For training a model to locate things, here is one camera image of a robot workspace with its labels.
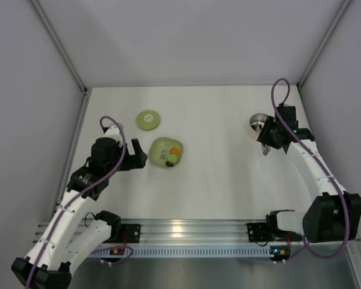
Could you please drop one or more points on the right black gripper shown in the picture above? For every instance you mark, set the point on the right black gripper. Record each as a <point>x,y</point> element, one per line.
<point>266,138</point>

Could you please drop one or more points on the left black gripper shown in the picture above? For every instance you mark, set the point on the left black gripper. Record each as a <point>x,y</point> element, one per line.
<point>135,157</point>

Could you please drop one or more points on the metal serving tongs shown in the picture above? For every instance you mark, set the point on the metal serving tongs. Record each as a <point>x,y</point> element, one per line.
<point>264,137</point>

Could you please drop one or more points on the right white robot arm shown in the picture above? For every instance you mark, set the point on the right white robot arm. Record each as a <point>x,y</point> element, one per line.
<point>334,213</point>

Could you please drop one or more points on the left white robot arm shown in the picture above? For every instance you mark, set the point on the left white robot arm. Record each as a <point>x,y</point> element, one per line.
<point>57,254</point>

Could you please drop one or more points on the green square lunch box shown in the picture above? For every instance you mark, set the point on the green square lunch box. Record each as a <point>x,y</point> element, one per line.
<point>160,149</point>

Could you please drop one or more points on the metal bowl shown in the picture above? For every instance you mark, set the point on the metal bowl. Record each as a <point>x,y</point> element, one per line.
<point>259,121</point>

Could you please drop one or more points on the small brown chocolate piece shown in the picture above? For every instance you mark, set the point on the small brown chocolate piece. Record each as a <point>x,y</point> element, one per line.
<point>169,164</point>

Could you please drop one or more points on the orange round snack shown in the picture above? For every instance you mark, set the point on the orange round snack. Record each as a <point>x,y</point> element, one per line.
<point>175,151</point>

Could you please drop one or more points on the green round lid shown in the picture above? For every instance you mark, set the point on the green round lid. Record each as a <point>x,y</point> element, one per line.
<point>148,120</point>

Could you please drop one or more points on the left black base bracket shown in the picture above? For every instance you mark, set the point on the left black base bracket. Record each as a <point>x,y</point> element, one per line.
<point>127,233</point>

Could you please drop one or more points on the black base bracket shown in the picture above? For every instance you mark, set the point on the black base bracket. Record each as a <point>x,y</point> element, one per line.
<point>262,233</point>
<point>127,233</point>

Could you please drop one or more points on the aluminium mounting rail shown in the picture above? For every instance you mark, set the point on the aluminium mounting rail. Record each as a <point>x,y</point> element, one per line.
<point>178,232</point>

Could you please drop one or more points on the white slotted cable duct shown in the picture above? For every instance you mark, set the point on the white slotted cable duct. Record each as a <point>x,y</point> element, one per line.
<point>202,252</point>

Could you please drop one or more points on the right black base bracket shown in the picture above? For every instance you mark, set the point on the right black base bracket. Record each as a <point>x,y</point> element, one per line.
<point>262,233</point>

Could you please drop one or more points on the right aluminium frame post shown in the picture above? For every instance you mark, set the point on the right aluminium frame post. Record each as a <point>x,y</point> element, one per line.
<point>324,41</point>

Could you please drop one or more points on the aluminium frame post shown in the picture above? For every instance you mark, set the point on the aluminium frame post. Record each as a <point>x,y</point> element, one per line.
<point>57,43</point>
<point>324,41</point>

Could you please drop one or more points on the left aluminium frame post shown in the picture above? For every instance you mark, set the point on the left aluminium frame post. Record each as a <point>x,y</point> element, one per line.
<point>57,43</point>

